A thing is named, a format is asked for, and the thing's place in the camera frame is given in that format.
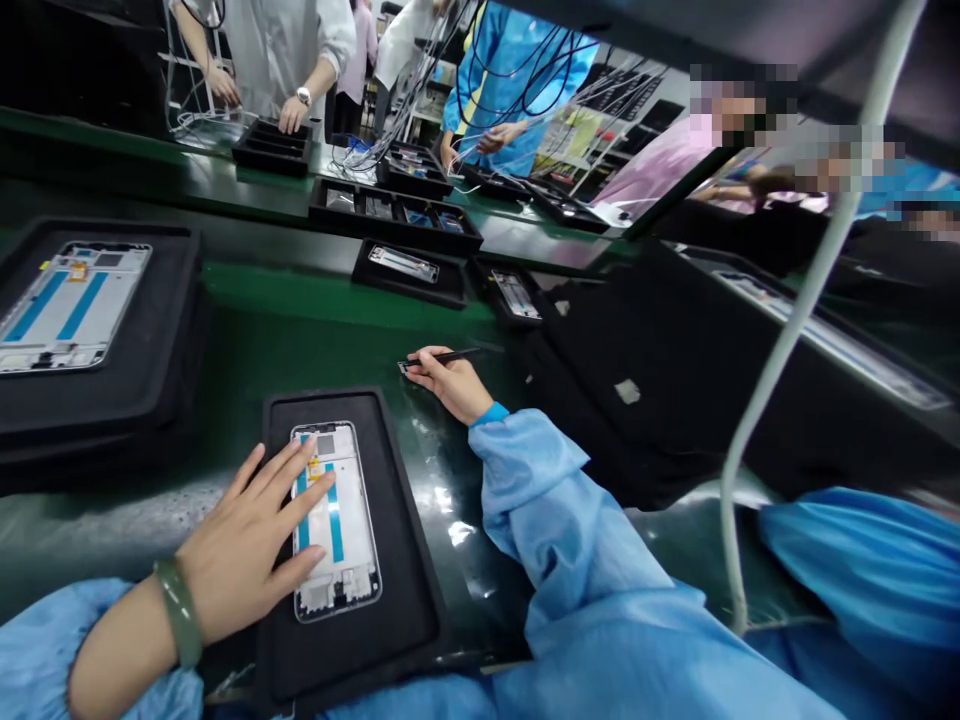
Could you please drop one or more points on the long silver phone frame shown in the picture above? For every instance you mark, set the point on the long silver phone frame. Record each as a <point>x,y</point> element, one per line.
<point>847,345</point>

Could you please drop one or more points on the person's body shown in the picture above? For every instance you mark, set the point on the person's body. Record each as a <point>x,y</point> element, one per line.
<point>862,585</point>

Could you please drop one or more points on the long black compartment tray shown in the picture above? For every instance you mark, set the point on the long black compartment tray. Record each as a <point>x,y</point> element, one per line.
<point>390,221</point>

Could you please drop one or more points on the black tweezers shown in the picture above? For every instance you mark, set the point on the black tweezers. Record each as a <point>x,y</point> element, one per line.
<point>457,355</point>

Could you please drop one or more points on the black foam tray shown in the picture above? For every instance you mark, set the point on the black foam tray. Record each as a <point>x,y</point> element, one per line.
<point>412,289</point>
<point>487,300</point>
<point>405,525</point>

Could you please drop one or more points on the stack of black foam trays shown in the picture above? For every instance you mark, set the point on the stack of black foam trays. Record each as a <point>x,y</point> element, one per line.
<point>135,375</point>

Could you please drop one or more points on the silver phone frame blue strips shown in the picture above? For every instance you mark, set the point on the silver phone frame blue strips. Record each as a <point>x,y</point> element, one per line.
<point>67,307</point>
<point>345,540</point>

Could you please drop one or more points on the tall stack of black trays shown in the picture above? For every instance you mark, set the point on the tall stack of black trays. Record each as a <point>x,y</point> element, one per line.
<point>660,360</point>

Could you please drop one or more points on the person's left hand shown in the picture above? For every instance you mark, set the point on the person's left hand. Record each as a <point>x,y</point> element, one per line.
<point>232,555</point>

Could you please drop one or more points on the person's right fingers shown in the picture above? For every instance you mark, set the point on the person's right fingers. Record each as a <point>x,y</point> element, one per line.
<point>429,367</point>

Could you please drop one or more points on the person's right hand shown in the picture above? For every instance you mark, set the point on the person's right hand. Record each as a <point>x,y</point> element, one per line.
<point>457,390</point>

